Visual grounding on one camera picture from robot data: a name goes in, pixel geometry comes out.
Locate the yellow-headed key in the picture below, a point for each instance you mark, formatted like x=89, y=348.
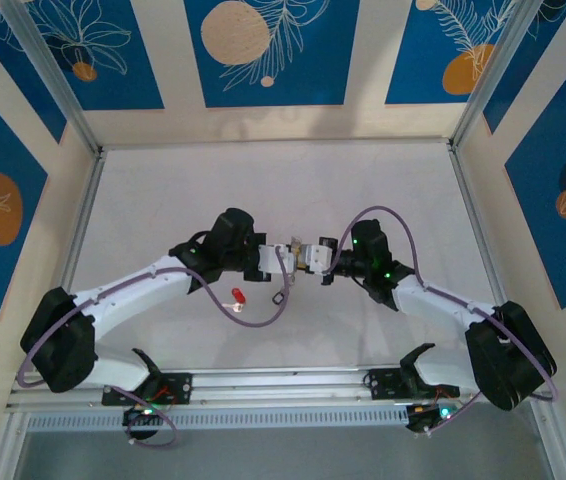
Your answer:
x=305, y=265

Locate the black-headed key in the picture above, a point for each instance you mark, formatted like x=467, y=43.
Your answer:
x=279, y=298

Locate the red-headed key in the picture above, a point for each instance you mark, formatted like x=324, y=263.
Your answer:
x=238, y=294

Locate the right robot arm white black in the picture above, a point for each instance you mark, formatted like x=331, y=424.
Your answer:
x=428, y=300

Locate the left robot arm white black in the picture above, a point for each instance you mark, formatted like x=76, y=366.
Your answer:
x=133, y=285

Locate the right control board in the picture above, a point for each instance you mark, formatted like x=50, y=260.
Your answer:
x=423, y=416

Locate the control board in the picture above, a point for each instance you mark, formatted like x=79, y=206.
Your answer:
x=423, y=416
x=138, y=416

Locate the left control board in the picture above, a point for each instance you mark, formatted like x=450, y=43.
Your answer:
x=138, y=416

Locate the aluminium table side rail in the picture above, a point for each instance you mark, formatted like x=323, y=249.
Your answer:
x=473, y=215
x=83, y=220

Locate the aluminium table back rail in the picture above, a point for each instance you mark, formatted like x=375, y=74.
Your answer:
x=273, y=144

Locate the aluminium front rail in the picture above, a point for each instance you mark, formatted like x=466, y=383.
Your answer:
x=283, y=385

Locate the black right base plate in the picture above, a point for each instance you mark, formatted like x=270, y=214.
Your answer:
x=383, y=382

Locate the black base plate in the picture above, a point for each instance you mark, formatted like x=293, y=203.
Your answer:
x=383, y=382
x=178, y=387

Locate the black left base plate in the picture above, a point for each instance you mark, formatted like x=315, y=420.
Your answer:
x=178, y=387

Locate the aluminium frame post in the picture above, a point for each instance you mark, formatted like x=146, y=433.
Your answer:
x=53, y=75
x=493, y=65

